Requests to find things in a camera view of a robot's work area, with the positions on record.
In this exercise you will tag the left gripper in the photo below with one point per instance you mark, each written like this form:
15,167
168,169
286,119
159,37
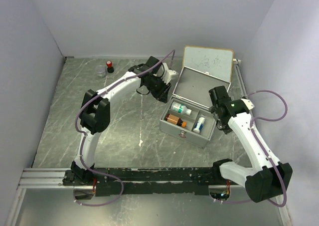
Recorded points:
162,95

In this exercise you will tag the brown medicine bottle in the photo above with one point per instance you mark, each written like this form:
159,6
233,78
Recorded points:
175,120

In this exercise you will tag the grey plastic divided tray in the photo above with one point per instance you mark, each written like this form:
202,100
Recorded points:
187,133

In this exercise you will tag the grey metal case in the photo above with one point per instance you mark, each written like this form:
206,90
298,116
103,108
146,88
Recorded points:
193,86

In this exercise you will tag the white blue tube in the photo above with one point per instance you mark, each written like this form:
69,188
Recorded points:
198,126

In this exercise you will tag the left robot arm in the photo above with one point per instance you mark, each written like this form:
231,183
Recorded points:
95,113

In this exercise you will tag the black bottle red cap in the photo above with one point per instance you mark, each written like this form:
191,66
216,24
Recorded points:
110,68

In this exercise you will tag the clear lidded plastic cup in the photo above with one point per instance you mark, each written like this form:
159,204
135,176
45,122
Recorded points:
100,70

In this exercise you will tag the small whiteboard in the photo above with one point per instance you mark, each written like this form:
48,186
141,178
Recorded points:
218,62

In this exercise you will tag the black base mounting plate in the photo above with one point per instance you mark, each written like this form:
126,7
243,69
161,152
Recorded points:
118,186

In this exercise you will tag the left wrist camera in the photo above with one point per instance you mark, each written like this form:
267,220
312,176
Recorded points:
168,74

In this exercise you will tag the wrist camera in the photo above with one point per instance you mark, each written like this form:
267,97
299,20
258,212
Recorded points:
249,105
168,74

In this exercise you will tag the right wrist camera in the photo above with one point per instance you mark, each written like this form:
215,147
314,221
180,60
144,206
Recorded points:
249,105

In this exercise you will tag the aluminium frame rail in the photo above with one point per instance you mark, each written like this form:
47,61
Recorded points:
62,178

